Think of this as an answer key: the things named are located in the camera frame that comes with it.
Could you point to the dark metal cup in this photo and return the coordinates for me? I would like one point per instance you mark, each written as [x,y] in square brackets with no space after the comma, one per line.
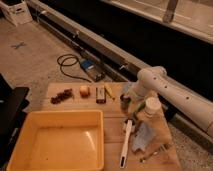
[124,102]

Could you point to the white plastic jar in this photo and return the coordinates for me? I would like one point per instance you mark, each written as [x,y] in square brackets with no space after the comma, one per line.
[152,106]

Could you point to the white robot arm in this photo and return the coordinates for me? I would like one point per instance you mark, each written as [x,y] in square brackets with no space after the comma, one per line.
[195,107]

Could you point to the yellow plastic tray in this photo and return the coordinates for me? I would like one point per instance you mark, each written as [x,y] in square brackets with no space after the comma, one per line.
[60,141]

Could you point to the dark rectangular box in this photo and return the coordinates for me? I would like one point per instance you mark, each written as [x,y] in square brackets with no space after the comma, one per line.
[100,95]

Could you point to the blue power device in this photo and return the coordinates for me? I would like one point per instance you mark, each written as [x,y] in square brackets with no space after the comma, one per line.
[92,70]

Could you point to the wooden board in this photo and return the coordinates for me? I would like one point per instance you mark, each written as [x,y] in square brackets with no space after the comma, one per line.
[113,125]

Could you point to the orange apple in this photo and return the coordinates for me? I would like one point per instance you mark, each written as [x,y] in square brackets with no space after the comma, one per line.
[84,91]

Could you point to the bunch of dark grapes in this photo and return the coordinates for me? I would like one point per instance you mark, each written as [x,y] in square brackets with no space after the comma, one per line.
[62,96]

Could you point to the blue crumpled cloth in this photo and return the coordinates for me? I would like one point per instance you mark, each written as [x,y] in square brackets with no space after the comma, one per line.
[143,137]

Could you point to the metal fork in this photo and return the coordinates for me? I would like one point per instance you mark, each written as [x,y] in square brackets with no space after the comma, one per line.
[161,148]

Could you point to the black equipment at left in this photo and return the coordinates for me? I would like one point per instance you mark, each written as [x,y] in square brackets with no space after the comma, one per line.
[12,104]

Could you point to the white cardboard box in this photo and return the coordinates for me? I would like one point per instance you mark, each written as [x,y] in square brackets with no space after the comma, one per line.
[17,14]

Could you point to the white handled brush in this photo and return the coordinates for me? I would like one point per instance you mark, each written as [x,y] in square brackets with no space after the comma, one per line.
[124,152]

